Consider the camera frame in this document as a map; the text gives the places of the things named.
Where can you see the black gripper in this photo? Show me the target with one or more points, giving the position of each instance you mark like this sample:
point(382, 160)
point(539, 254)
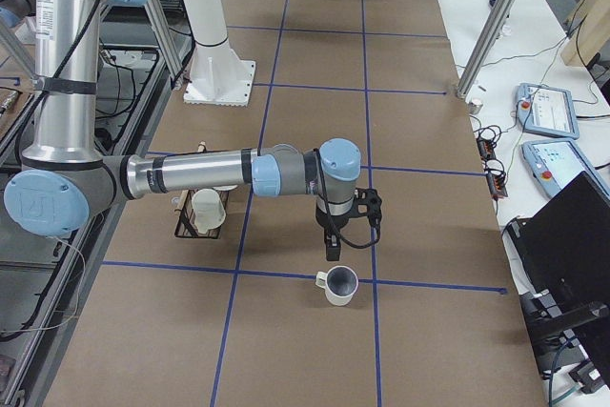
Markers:
point(328, 225)

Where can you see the white mug dark interior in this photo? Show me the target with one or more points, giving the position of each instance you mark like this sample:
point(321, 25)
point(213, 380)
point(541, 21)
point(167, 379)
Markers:
point(340, 284)

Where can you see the black laptop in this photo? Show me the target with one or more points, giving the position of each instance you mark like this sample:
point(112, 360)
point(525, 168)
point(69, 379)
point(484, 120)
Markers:
point(564, 250)

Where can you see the teach pendant near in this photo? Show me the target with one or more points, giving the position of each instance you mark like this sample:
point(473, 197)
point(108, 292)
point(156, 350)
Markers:
point(554, 163)

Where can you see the teach pendant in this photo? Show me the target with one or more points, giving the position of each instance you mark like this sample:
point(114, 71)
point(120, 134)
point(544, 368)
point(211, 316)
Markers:
point(546, 111)
point(554, 163)

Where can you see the teach pendant far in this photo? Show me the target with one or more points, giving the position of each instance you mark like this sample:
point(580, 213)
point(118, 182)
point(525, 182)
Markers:
point(546, 111)

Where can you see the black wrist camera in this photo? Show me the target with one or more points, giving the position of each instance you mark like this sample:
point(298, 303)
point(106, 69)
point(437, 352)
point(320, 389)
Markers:
point(367, 203)

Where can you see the white mug with handle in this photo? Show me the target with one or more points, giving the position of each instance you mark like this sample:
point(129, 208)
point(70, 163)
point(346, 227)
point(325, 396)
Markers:
point(209, 212)

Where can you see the black wire mug rack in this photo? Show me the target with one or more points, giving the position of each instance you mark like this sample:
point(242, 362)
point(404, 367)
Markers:
point(185, 216)

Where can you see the white camera pedestal column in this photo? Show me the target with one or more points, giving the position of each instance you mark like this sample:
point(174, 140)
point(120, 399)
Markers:
point(217, 75)

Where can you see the aluminium frame post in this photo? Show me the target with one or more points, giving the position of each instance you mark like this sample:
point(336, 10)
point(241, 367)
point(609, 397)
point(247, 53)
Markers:
point(486, 40)

